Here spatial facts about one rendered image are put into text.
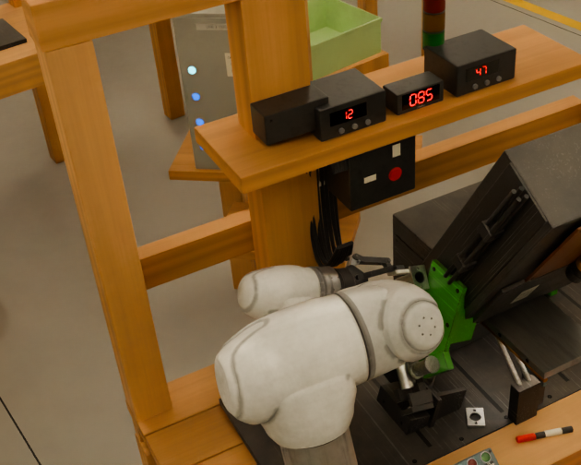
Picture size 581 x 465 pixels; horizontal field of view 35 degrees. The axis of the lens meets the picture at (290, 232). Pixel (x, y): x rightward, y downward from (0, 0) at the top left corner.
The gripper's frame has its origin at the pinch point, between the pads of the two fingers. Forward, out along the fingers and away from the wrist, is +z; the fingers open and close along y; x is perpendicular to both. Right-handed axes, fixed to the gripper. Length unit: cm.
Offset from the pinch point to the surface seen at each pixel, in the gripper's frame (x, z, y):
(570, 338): -18.9, 26.3, -18.5
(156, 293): 208, 40, 34
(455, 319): -8.1, 4.5, -10.6
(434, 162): 14.0, 29.4, 31.4
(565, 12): 204, 354, 194
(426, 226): 4.8, 13.7, 12.9
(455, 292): -10.7, 3.7, -5.0
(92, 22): -9, -69, 50
